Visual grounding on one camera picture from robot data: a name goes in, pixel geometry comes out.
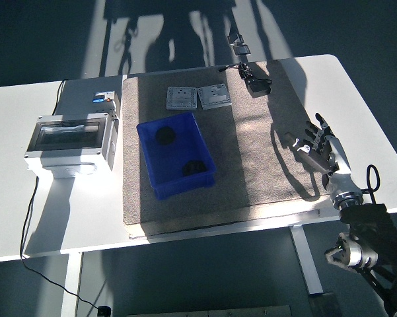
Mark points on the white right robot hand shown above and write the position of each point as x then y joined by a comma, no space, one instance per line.
341,162

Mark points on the black plastic nut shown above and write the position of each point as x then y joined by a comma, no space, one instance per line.
193,168
165,135

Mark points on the blue plastic box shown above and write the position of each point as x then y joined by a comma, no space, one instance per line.
175,155

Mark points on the white table leg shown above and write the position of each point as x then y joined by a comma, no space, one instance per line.
71,280
308,264

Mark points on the black power adapter plug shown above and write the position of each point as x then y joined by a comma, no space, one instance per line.
259,88

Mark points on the grey square metal plate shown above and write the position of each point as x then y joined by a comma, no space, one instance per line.
181,98
214,95

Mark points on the dark floor block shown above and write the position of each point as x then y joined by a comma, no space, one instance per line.
323,305

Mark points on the small grey floor block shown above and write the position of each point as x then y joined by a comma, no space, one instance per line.
241,49

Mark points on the grey-brown mat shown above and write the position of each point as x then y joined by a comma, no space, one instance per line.
185,204

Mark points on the beige foam underlay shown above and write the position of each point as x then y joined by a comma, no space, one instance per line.
135,232

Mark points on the circuit breaker with blue label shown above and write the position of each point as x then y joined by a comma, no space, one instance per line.
102,97

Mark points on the black floor plug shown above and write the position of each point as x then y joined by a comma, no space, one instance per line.
104,310

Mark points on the small dark floor bracket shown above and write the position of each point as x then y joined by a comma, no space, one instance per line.
234,35

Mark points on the grey enclosure with clear lid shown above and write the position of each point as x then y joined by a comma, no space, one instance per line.
69,135

